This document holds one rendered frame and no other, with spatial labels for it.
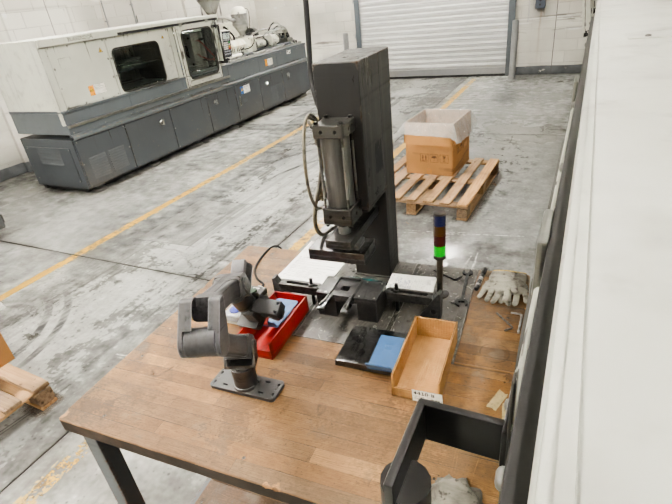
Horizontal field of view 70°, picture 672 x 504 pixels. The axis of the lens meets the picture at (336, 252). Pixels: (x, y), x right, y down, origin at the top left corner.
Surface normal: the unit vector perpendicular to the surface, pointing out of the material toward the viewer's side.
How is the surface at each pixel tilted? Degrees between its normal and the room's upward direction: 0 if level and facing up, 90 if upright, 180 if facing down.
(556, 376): 23
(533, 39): 90
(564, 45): 90
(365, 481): 0
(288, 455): 0
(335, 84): 90
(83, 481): 0
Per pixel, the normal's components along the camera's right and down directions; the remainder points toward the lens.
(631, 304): -0.11, -0.87
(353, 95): -0.37, 0.48
